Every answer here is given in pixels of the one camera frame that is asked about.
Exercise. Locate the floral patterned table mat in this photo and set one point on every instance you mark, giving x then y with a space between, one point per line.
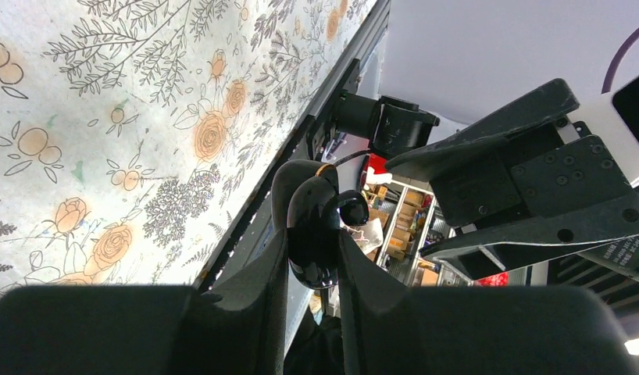
131 132

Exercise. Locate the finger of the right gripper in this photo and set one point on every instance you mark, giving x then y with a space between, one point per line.
511 246
540 106

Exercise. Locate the black earbud charging case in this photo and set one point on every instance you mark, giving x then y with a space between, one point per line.
288 178

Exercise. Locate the black earbud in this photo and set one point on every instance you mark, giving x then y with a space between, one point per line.
349 208

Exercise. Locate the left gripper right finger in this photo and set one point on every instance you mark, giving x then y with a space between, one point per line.
389 328

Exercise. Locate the black oval case lid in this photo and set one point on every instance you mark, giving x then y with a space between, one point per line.
311 234

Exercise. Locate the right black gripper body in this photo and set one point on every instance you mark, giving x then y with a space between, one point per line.
548 171

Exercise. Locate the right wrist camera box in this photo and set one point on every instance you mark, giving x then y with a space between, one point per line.
614 117

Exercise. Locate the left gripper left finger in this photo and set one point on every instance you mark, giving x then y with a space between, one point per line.
106 330

